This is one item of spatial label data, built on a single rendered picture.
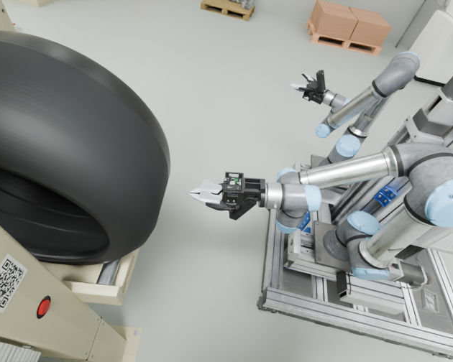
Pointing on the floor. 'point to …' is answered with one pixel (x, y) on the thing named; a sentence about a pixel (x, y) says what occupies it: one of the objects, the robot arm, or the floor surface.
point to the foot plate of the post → (131, 333)
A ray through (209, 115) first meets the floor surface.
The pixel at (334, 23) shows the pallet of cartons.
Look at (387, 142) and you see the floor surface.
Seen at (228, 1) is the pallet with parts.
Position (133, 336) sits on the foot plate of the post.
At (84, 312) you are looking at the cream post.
